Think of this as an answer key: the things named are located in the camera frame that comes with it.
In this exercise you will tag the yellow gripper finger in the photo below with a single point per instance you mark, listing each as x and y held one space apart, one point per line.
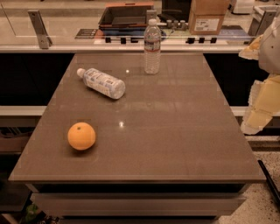
251 52
263 103

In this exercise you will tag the blue label plastic bottle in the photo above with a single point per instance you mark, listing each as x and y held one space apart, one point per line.
102 82

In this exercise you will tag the clear water bottle red label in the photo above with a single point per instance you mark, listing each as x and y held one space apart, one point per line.
152 47

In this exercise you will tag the cardboard box with label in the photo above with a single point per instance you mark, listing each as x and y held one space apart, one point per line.
206 16

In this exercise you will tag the brown table with drawers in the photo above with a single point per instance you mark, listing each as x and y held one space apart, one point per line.
170 146

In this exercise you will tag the open dark tray box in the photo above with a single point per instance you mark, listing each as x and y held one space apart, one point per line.
125 15

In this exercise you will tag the orange fruit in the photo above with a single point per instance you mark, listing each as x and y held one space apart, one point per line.
81 136

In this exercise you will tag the right metal bracket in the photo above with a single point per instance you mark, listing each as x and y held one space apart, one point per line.
260 22

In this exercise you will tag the metal bracket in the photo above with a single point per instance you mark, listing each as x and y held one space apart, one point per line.
260 22
44 40

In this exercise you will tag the left metal bracket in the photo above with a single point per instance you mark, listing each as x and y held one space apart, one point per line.
44 40

